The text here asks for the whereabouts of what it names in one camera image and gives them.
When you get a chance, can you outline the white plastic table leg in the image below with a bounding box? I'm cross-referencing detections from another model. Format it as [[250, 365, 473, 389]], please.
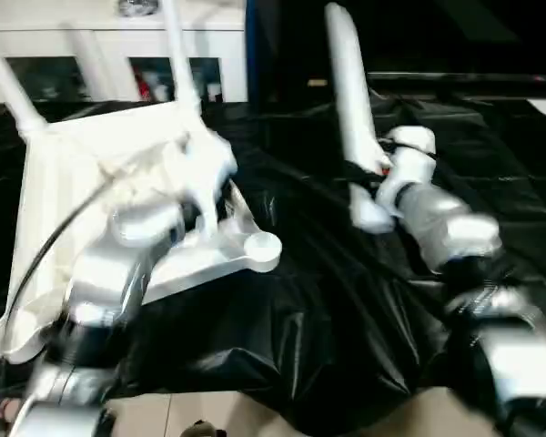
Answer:
[[160, 0, 206, 118], [324, 1, 396, 235], [0, 30, 50, 138]]

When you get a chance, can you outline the white plastic table top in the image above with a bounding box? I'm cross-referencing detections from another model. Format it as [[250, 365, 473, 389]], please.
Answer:
[[0, 101, 284, 366]]

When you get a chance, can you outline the long black bar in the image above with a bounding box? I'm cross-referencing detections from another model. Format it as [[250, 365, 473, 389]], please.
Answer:
[[367, 71, 546, 99]]

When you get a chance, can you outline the black work mat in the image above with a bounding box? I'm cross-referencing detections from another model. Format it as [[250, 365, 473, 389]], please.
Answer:
[[0, 97, 546, 433]]

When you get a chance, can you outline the red packet behind glass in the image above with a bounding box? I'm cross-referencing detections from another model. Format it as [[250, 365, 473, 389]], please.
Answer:
[[135, 71, 152, 102]]

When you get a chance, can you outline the white glass-door cabinet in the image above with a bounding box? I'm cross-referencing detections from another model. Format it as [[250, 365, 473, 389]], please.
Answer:
[[0, 16, 248, 104]]

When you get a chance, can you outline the patterned bowl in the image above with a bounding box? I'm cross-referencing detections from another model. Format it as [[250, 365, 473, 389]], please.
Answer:
[[116, 0, 161, 15]]

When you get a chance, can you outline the dark robot foot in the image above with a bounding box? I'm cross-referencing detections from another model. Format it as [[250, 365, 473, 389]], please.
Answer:
[[183, 420, 220, 437]]

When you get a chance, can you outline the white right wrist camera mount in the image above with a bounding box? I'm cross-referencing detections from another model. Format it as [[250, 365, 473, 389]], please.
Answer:
[[374, 126, 439, 216]]

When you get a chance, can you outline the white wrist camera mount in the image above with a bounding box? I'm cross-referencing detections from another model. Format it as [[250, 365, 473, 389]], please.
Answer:
[[162, 135, 238, 241], [374, 126, 439, 216]]

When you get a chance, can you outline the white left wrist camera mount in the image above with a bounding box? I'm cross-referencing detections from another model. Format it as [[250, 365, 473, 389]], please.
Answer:
[[162, 135, 238, 241]]

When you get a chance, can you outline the dark blue upright post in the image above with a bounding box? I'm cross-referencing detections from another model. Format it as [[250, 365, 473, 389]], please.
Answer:
[[245, 0, 264, 104]]

